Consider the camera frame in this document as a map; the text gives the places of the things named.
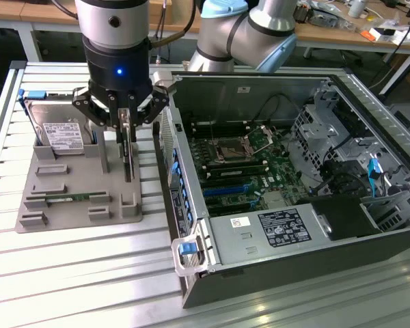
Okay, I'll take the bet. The graphics card with black cooler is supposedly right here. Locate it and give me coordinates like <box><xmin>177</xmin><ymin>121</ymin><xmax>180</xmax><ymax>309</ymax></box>
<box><xmin>118</xmin><ymin>107</ymin><xmax>138</xmax><ymax>185</ymax></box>

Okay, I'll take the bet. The grey power supply unit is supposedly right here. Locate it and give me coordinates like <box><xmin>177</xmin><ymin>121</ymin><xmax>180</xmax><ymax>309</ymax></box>
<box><xmin>206</xmin><ymin>204</ymin><xmax>333</xmax><ymax>268</ymax></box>

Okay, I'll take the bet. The black plastic shroud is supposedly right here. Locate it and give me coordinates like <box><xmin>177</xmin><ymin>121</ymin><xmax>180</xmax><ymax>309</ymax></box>
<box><xmin>295</xmin><ymin>196</ymin><xmax>385</xmax><ymax>243</ymax></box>

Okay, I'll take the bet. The long black expansion slot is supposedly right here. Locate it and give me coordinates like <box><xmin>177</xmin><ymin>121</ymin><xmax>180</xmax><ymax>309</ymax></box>
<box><xmin>206</xmin><ymin>200</ymin><xmax>256</xmax><ymax>211</ymax></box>
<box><xmin>200</xmin><ymin>177</ymin><xmax>243</xmax><ymax>188</ymax></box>

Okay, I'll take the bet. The green RAM stick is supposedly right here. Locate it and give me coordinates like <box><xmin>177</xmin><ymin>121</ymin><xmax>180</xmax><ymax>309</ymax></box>
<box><xmin>207</xmin><ymin>165</ymin><xmax>269</xmax><ymax>179</ymax></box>
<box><xmin>46</xmin><ymin>193</ymin><xmax>92</xmax><ymax>202</ymax></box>

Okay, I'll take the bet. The metal socket cover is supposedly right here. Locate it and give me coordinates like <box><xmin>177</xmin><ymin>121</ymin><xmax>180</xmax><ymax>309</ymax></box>
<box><xmin>244</xmin><ymin>124</ymin><xmax>278</xmax><ymax>152</ymax></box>

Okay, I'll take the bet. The blue expansion slot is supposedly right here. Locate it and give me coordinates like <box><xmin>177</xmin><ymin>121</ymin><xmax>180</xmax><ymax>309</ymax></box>
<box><xmin>203</xmin><ymin>186</ymin><xmax>246</xmax><ymax>198</ymax></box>

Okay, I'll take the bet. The black RAM slot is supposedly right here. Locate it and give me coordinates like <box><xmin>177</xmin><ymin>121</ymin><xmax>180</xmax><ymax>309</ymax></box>
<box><xmin>192</xmin><ymin>131</ymin><xmax>251</xmax><ymax>137</ymax></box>
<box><xmin>191</xmin><ymin>128</ymin><xmax>250</xmax><ymax>133</ymax></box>
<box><xmin>202</xmin><ymin>157</ymin><xmax>260</xmax><ymax>163</ymax></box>
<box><xmin>203</xmin><ymin>160</ymin><xmax>262</xmax><ymax>166</ymax></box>

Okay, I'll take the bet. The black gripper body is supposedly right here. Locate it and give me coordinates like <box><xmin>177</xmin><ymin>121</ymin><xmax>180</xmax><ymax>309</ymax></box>
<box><xmin>82</xmin><ymin>36</ymin><xmax>154</xmax><ymax>103</ymax></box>

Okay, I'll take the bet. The grey parts rack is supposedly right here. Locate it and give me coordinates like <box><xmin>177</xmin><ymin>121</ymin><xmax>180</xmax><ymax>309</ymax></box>
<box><xmin>14</xmin><ymin>124</ymin><xmax>144</xmax><ymax>234</ymax></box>

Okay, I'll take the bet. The cluttered wooden top workbench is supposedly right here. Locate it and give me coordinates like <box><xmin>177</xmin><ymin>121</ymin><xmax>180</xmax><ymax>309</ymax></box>
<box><xmin>293</xmin><ymin>0</ymin><xmax>410</xmax><ymax>95</ymax></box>

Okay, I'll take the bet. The blue disk wire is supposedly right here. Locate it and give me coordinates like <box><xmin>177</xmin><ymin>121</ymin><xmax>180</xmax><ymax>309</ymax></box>
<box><xmin>368</xmin><ymin>157</ymin><xmax>381</xmax><ymax>200</ymax></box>

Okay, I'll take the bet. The metal disk bay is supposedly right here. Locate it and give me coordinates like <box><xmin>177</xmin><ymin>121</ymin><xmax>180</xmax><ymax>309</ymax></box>
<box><xmin>360</xmin><ymin>189</ymin><xmax>410</xmax><ymax>233</ymax></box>
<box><xmin>290</xmin><ymin>102</ymin><xmax>355</xmax><ymax>165</ymax></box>

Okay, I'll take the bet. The brown cardboard box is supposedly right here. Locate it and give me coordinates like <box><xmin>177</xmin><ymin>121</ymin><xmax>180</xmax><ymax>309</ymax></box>
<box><xmin>149</xmin><ymin>0</ymin><xmax>174</xmax><ymax>24</ymax></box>

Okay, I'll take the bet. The black wire bundle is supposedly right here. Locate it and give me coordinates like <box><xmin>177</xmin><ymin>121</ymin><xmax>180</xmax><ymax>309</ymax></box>
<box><xmin>307</xmin><ymin>131</ymin><xmax>375</xmax><ymax>201</ymax></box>

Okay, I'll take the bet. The CPU socket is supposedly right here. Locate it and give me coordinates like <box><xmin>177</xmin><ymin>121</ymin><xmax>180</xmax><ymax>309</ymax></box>
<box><xmin>214</xmin><ymin>138</ymin><xmax>252</xmax><ymax>163</ymax></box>

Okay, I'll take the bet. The hard disk in blue carrier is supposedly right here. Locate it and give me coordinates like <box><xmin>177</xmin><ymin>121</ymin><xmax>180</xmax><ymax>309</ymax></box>
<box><xmin>17</xmin><ymin>88</ymin><xmax>96</xmax><ymax>156</ymax></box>

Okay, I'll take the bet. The small white black box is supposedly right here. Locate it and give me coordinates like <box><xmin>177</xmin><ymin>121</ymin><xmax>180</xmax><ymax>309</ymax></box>
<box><xmin>368</xmin><ymin>26</ymin><xmax>397</xmax><ymax>43</ymax></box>

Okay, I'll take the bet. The thin black wire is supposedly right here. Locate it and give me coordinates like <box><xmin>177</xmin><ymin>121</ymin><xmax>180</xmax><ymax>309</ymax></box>
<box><xmin>259</xmin><ymin>94</ymin><xmax>301</xmax><ymax>137</ymax></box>

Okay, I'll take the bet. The silver chipset heatsink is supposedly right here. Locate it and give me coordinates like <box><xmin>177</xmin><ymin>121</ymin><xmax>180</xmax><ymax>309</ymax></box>
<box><xmin>262</xmin><ymin>191</ymin><xmax>288</xmax><ymax>208</ymax></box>

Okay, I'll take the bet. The green motherboard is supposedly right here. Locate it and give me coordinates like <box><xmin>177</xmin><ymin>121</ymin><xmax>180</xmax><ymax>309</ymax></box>
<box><xmin>186</xmin><ymin>118</ymin><xmax>312</xmax><ymax>218</ymax></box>

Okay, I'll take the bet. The open black PC case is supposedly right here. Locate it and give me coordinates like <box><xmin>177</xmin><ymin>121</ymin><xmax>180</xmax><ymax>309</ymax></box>
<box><xmin>151</xmin><ymin>70</ymin><xmax>410</xmax><ymax>310</ymax></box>

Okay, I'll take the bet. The white bottle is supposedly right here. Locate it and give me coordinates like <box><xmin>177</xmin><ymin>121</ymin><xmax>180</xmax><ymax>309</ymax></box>
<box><xmin>347</xmin><ymin>0</ymin><xmax>368</xmax><ymax>18</ymax></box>

